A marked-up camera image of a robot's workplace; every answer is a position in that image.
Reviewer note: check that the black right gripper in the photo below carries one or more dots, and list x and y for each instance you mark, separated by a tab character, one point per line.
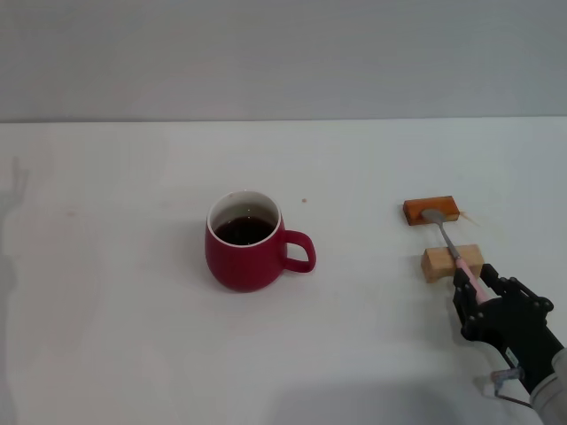
518	336

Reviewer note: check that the red ceramic mug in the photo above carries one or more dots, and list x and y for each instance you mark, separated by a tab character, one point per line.
248	265

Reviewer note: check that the light notched wooden block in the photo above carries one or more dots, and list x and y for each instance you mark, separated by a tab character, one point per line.
436	263

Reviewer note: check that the dark orange wooden block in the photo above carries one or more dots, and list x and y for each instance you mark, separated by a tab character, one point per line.
416	212

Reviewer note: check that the dark coffee liquid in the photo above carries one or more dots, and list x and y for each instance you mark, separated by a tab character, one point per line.
243	230

